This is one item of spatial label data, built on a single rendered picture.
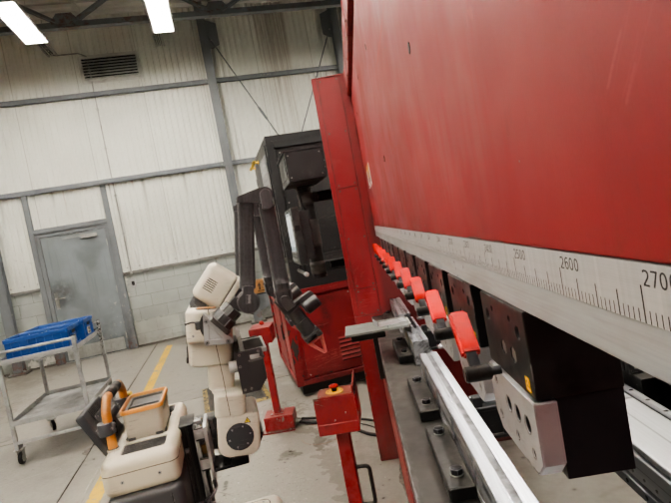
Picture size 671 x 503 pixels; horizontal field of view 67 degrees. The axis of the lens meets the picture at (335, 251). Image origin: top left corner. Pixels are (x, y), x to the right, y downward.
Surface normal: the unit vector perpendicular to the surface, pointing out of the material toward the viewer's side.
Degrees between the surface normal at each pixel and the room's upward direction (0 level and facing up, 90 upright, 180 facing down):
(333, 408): 90
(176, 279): 90
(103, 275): 90
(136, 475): 90
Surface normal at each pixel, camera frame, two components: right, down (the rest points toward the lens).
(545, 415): -0.03, 0.06
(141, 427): 0.23, 0.05
